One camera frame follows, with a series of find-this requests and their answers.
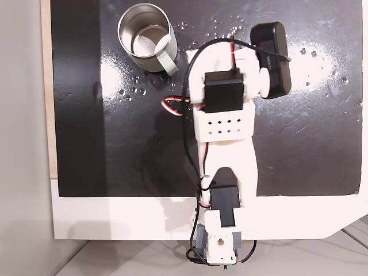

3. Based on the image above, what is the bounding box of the grey mug with steel interior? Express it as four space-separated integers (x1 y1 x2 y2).
117 3 179 77

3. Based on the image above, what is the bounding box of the black table mat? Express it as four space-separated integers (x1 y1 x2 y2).
50 0 363 198

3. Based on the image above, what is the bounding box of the grey table clamp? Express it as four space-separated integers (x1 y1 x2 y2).
195 225 208 255
233 231 244 251

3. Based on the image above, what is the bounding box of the short red wire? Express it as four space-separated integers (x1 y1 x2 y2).
228 33 240 72

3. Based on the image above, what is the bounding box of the long black cable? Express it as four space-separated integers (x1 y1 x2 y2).
181 37 292 261

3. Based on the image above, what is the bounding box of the red white black servo cable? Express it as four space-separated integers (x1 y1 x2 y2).
161 97 192 117

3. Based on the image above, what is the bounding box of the black oval camera box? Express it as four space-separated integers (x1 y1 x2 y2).
249 21 293 101

